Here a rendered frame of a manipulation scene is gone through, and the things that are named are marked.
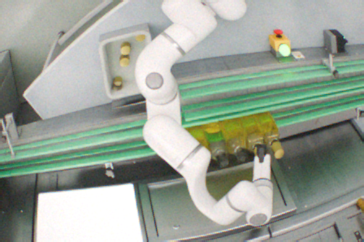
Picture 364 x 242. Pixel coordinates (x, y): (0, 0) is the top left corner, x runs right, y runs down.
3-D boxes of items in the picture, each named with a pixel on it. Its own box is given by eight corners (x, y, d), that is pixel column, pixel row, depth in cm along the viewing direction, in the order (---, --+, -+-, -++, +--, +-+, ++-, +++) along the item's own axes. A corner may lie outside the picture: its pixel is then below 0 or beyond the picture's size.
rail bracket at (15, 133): (15, 134, 163) (7, 165, 144) (5, 99, 155) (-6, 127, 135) (23, 131, 164) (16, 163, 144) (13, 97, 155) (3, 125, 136)
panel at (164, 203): (38, 196, 157) (36, 253, 128) (36, 191, 155) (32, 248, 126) (273, 157, 162) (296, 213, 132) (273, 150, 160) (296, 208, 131)
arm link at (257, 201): (217, 213, 114) (241, 190, 109) (220, 187, 123) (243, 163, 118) (258, 231, 117) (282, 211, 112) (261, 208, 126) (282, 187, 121)
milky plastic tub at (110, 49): (107, 89, 165) (107, 101, 157) (99, 34, 153) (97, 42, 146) (156, 78, 165) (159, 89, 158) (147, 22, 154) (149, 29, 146)
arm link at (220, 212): (205, 138, 119) (263, 192, 117) (175, 171, 126) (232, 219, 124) (191, 152, 112) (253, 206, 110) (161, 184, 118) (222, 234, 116)
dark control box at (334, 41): (324, 45, 167) (331, 54, 160) (322, 28, 163) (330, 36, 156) (337, 45, 168) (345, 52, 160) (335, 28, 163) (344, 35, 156)
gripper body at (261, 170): (272, 201, 127) (272, 178, 136) (273, 175, 122) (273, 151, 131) (248, 205, 128) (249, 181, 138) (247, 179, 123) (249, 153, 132)
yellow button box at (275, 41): (270, 49, 166) (276, 58, 159) (267, 32, 162) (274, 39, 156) (285, 49, 166) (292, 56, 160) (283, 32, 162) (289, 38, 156)
